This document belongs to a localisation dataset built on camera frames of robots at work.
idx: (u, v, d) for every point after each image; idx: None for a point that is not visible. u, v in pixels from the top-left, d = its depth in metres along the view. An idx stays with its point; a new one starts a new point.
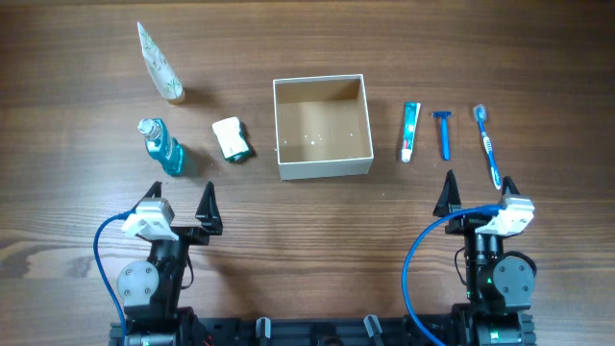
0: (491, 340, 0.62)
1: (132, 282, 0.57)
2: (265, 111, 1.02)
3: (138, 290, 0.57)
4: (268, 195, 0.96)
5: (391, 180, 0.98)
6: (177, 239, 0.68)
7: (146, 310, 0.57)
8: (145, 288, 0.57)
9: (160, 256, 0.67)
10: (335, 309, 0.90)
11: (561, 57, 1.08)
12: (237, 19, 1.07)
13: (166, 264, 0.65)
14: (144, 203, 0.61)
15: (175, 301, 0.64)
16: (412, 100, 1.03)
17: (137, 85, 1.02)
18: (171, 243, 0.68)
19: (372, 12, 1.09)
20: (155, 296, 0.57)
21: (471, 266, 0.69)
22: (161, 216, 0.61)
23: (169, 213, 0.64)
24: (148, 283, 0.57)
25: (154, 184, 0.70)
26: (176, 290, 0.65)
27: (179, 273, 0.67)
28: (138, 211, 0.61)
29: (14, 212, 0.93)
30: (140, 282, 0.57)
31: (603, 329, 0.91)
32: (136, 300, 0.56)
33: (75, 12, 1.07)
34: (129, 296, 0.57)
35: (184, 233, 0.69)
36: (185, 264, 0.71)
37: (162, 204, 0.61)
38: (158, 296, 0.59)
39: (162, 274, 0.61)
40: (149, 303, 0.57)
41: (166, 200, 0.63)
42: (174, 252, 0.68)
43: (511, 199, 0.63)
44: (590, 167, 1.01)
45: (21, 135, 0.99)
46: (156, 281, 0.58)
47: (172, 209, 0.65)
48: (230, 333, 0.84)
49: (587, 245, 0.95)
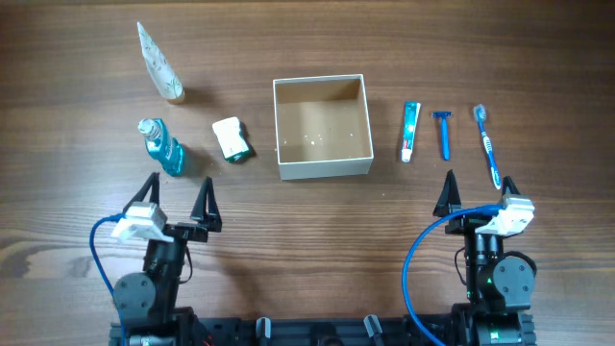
0: (491, 340, 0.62)
1: (129, 293, 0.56)
2: (265, 111, 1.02)
3: (135, 304, 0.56)
4: (268, 195, 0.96)
5: (391, 180, 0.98)
6: (172, 242, 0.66)
7: (143, 321, 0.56)
8: (142, 301, 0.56)
9: (157, 258, 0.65)
10: (336, 309, 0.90)
11: (561, 57, 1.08)
12: (237, 18, 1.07)
13: (162, 268, 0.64)
14: (134, 208, 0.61)
15: (173, 303, 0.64)
16: (412, 100, 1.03)
17: (137, 85, 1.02)
18: (166, 246, 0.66)
19: (372, 12, 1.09)
20: (152, 308, 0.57)
21: (471, 266, 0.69)
22: (152, 223, 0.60)
23: (160, 218, 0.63)
24: (145, 294, 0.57)
25: (153, 178, 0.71)
26: (173, 292, 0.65)
27: (175, 275, 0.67)
28: (129, 217, 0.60)
29: (14, 211, 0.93)
30: (137, 294, 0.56)
31: (603, 329, 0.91)
32: (135, 313, 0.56)
33: (76, 13, 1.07)
34: (125, 308, 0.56)
35: (178, 235, 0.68)
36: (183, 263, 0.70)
37: (153, 210, 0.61)
38: (156, 306, 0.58)
39: (159, 284, 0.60)
40: (146, 315, 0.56)
41: (157, 205, 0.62)
42: (171, 254, 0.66)
43: (511, 199, 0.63)
44: (590, 167, 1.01)
45: (21, 135, 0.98)
46: (153, 292, 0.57)
47: (162, 214, 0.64)
48: (230, 334, 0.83)
49: (587, 245, 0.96)
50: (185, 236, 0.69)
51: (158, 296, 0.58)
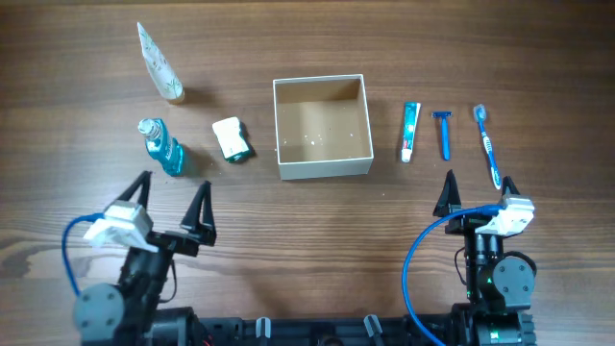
0: (491, 340, 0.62)
1: (93, 308, 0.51)
2: (265, 111, 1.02)
3: (101, 324, 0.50)
4: (268, 195, 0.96)
5: (391, 180, 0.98)
6: (156, 252, 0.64)
7: (107, 343, 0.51)
8: (109, 318, 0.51)
9: (135, 270, 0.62)
10: (336, 309, 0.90)
11: (562, 57, 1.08)
12: (237, 19, 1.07)
13: (139, 282, 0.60)
14: (111, 209, 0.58)
15: (147, 324, 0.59)
16: (412, 100, 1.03)
17: (137, 85, 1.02)
18: (147, 257, 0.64)
19: (372, 12, 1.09)
20: (119, 328, 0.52)
21: (471, 266, 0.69)
22: (133, 227, 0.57)
23: (144, 223, 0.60)
24: (112, 310, 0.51)
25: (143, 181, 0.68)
26: (150, 309, 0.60)
27: (154, 292, 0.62)
28: (108, 218, 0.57)
29: (15, 211, 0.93)
30: (102, 310, 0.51)
31: (603, 329, 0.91)
32: (97, 333, 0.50)
33: (76, 12, 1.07)
34: (87, 328, 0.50)
35: (163, 246, 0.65)
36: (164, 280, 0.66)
37: (136, 213, 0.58)
38: (122, 325, 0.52)
39: (129, 299, 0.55)
40: (111, 335, 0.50)
41: (141, 209, 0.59)
42: (152, 267, 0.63)
43: (511, 199, 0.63)
44: (591, 167, 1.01)
45: (21, 135, 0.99)
46: (121, 308, 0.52)
47: (148, 218, 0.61)
48: (230, 334, 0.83)
49: (587, 245, 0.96)
50: (171, 247, 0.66)
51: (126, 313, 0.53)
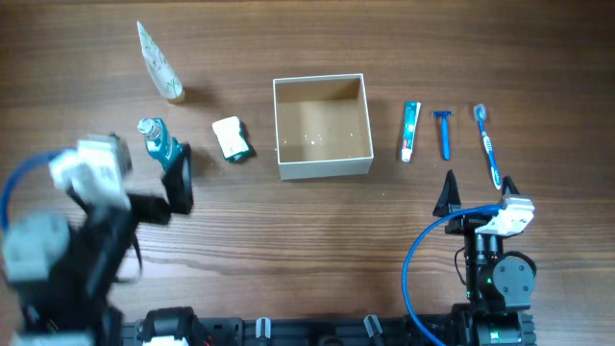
0: (491, 340, 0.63)
1: (26, 244, 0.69)
2: (265, 111, 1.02)
3: (33, 258, 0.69)
4: (268, 195, 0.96)
5: (391, 180, 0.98)
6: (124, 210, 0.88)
7: (35, 278, 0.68)
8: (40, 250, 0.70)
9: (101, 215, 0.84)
10: (336, 310, 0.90)
11: (561, 57, 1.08)
12: (237, 18, 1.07)
13: (100, 229, 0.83)
14: (87, 142, 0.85)
15: (86, 275, 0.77)
16: (413, 100, 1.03)
17: (137, 85, 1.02)
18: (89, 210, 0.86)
19: (372, 12, 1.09)
20: (51, 264, 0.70)
21: (471, 266, 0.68)
22: (108, 153, 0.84)
23: (117, 160, 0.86)
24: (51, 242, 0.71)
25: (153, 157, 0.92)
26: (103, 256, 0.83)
27: (97, 247, 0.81)
28: (81, 154, 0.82)
29: (14, 211, 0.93)
30: (29, 248, 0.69)
31: (603, 329, 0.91)
32: (24, 268, 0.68)
33: (75, 12, 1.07)
34: (15, 263, 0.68)
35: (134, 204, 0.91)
36: (131, 235, 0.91)
37: (111, 145, 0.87)
38: (51, 266, 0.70)
39: (74, 242, 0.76)
40: (38, 273, 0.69)
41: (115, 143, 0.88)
42: (117, 222, 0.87)
43: (511, 199, 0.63)
44: (591, 167, 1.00)
45: (21, 134, 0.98)
46: (51, 248, 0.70)
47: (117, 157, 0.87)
48: (230, 334, 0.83)
49: (588, 245, 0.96)
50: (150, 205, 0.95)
51: (53, 259, 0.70)
